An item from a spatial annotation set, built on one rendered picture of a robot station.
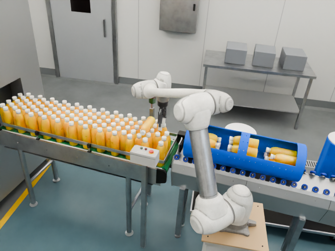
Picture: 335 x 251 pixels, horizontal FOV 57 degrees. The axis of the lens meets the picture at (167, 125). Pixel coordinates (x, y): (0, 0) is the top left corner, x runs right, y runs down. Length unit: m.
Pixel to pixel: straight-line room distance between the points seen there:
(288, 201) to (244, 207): 0.80
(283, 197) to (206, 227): 0.98
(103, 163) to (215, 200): 1.24
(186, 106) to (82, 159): 1.44
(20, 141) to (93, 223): 1.06
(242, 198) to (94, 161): 1.37
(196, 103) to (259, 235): 0.90
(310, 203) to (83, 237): 2.01
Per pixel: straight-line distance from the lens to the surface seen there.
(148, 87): 1.97
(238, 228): 1.93
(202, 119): 1.55
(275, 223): 3.31
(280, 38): 5.51
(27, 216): 3.51
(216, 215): 1.70
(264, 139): 2.53
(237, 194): 1.78
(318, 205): 2.58
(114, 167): 2.62
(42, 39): 6.36
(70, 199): 3.56
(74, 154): 2.76
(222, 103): 1.60
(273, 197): 2.53
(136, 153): 2.28
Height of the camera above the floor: 2.47
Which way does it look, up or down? 32 degrees down
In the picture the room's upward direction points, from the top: 4 degrees clockwise
